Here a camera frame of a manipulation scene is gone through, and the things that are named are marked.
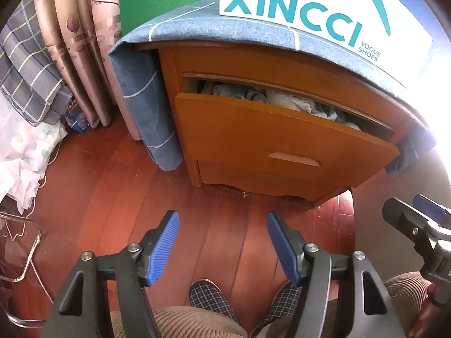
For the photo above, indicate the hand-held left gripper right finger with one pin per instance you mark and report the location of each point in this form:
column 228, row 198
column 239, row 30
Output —
column 282, row 250

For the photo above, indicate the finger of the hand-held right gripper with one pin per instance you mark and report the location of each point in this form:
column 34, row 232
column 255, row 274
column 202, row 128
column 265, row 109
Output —
column 431, row 207
column 405, row 218

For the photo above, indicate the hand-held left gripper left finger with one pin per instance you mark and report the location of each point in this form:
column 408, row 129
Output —
column 164, row 250

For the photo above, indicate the pile of underwear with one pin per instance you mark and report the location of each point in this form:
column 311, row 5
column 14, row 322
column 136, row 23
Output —
column 282, row 102

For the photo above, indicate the person's right hand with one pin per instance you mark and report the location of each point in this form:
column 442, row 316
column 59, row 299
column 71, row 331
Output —
column 422, row 320

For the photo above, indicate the person's right leg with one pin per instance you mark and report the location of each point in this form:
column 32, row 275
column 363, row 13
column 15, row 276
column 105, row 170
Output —
column 401, row 288

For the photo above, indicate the person's leg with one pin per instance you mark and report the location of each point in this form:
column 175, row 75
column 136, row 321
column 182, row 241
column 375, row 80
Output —
column 401, row 288
column 197, row 324

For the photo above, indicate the person's right plaid slipper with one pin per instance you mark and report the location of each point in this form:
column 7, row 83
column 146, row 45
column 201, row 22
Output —
column 285, row 302

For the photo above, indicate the person's plaid slipper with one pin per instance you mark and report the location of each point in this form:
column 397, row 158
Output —
column 211, row 299
column 285, row 302

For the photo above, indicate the person's left plaid slipper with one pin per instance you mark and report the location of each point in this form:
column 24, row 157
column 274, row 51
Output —
column 211, row 299

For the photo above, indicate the person's left leg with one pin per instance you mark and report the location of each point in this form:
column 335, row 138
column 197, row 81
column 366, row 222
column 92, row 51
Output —
column 197, row 324

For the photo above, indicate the blue packet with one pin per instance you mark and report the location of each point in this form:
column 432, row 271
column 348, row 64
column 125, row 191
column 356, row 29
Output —
column 75, row 118

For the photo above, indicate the blue denim cover cloth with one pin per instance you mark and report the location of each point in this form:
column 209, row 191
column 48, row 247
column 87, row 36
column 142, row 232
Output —
column 141, row 88

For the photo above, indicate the white floral sheet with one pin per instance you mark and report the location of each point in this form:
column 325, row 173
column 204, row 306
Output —
column 24, row 158

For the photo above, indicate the wooden nightstand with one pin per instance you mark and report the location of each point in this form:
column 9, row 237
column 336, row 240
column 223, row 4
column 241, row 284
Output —
column 169, row 77

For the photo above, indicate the blue foam mat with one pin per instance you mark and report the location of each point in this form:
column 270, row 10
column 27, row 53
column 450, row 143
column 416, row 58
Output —
column 398, row 0

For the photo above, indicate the beige patterned curtain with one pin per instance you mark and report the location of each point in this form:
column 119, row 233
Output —
column 77, row 42

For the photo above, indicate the grey plaid cloth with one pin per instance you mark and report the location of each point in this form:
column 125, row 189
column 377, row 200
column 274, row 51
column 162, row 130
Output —
column 28, row 70

